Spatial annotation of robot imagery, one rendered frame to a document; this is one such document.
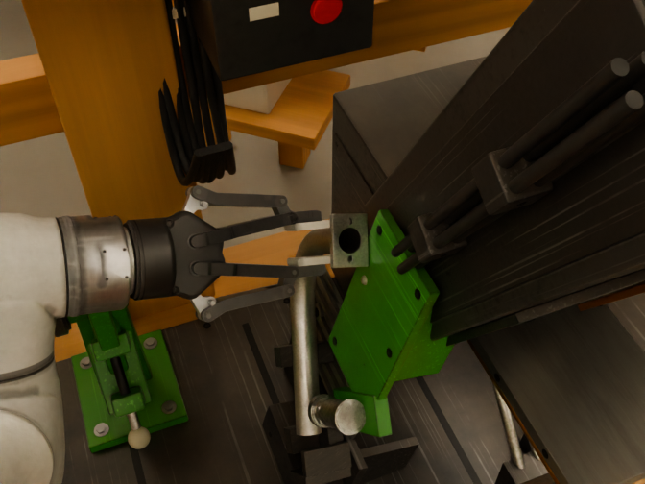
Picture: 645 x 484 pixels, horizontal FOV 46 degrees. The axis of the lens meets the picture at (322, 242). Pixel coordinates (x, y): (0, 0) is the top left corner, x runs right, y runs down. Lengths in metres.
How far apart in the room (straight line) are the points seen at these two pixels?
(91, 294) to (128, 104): 0.30
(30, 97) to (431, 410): 0.65
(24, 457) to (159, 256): 0.20
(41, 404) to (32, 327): 0.07
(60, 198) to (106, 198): 1.72
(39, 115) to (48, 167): 1.83
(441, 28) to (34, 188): 1.91
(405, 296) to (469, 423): 0.36
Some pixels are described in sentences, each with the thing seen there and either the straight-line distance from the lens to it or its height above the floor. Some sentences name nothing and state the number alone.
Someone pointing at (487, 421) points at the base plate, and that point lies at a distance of 1.07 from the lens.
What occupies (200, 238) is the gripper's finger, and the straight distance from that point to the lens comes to 0.72.
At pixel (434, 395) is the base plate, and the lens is 1.08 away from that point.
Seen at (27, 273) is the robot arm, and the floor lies 1.34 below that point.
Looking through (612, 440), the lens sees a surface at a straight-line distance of 0.83.
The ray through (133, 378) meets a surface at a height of 0.99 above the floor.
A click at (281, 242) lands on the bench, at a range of 1.26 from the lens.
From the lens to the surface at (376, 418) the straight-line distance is 0.82.
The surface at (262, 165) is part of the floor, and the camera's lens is 2.70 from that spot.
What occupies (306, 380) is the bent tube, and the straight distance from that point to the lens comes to 0.91.
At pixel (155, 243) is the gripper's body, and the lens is 0.70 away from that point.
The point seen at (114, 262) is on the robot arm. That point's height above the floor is 1.32.
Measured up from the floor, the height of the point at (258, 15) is 1.42.
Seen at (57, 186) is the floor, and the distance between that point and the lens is 2.77.
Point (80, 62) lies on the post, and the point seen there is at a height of 1.34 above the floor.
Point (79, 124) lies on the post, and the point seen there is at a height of 1.26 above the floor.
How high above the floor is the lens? 1.82
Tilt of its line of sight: 48 degrees down
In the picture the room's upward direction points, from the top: straight up
